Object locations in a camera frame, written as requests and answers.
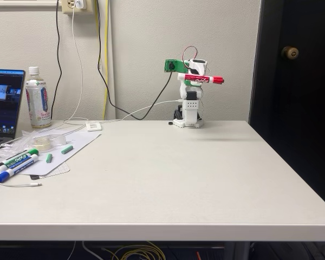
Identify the red Expo marker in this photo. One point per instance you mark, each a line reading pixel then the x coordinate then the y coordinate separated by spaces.
pixel 203 79

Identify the green Expo marker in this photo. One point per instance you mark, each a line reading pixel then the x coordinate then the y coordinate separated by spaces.
pixel 17 159

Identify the blue Expo marker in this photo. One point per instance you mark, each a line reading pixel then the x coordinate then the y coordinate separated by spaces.
pixel 4 176

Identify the brass door knob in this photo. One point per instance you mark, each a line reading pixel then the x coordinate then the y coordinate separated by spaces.
pixel 289 52

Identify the white USB hub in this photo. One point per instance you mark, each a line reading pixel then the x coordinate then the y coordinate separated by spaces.
pixel 93 126

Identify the black door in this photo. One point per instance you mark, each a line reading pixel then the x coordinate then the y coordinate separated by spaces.
pixel 300 108

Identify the white mesh mat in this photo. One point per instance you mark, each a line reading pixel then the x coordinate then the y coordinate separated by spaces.
pixel 75 143

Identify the white charger plug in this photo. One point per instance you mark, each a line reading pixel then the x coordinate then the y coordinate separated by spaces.
pixel 80 4

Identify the small green cylinder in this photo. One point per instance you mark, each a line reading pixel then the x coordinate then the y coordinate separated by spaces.
pixel 67 149
pixel 49 158

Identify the clear plastic drink bottle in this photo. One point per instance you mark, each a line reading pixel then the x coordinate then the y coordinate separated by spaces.
pixel 38 108

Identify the clear tape roll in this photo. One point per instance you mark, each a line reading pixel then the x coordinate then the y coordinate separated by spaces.
pixel 47 142

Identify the small black card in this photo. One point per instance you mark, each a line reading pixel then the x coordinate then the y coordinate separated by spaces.
pixel 34 177

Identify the clear plastic bags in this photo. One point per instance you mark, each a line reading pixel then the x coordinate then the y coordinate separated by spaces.
pixel 15 146

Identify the open laptop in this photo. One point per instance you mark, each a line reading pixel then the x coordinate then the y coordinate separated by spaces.
pixel 5 108

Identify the green gripper camera module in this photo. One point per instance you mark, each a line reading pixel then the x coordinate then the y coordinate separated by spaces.
pixel 172 65

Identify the beige wall outlet plate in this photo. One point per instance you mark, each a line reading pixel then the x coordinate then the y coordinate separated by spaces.
pixel 66 8

